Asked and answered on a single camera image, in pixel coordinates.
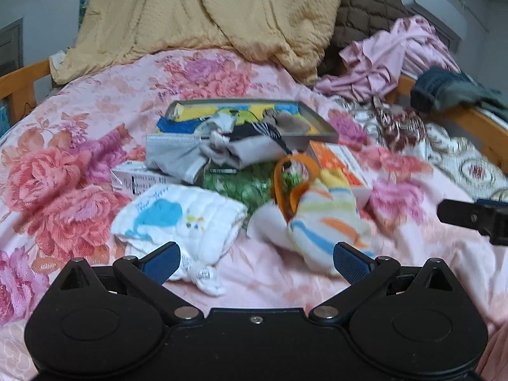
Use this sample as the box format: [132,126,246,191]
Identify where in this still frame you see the pink cloth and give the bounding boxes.
[315,15,462,103]

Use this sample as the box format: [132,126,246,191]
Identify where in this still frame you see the white cloth with blue whale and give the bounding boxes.
[110,184,248,297]

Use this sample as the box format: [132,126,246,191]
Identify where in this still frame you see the grey door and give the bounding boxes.
[0,19,23,77]

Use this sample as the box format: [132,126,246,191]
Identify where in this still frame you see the orange white carton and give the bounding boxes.
[309,140,374,208]

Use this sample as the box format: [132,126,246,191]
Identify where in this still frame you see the yellow quilt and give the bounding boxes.
[51,0,344,86]

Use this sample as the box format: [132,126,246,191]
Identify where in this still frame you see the colourful striped white sock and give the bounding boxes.
[247,169,376,275]

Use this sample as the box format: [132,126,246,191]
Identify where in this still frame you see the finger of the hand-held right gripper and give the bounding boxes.
[437,197,508,247]

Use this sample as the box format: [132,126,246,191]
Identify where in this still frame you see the pink floral bedsheet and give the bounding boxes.
[0,48,508,381]

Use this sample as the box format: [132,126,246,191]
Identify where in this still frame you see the white air conditioner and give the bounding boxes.
[399,0,470,52]

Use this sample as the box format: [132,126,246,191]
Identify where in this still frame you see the black white striped sock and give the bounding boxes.
[202,120,295,170]

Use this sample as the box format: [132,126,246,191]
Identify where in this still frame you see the brown quilted blanket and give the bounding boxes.
[317,0,414,78]

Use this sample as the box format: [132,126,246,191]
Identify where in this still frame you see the brown sock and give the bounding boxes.
[265,109,315,135]

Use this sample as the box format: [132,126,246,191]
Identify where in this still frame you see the white crumpled cloth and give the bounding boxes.
[49,51,67,85]

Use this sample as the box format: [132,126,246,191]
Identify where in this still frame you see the wooden bed frame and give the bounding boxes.
[0,59,508,173]

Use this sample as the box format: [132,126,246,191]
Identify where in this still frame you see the beige patterned cloth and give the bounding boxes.
[337,96,508,204]

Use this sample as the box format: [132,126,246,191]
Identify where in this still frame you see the green packet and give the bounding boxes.
[204,162,303,216]

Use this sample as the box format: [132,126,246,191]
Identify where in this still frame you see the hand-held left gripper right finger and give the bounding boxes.
[309,241,458,324]

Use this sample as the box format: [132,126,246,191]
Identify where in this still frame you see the blue denim garment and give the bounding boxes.
[411,67,508,122]

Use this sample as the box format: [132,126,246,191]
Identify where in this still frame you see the grey cloth with white trim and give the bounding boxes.
[145,133,212,185]

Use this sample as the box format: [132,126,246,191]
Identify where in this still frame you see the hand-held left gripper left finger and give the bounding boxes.
[50,241,199,324]

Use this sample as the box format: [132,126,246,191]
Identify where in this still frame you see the grey box with colourful picture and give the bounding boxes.
[157,98,340,152]

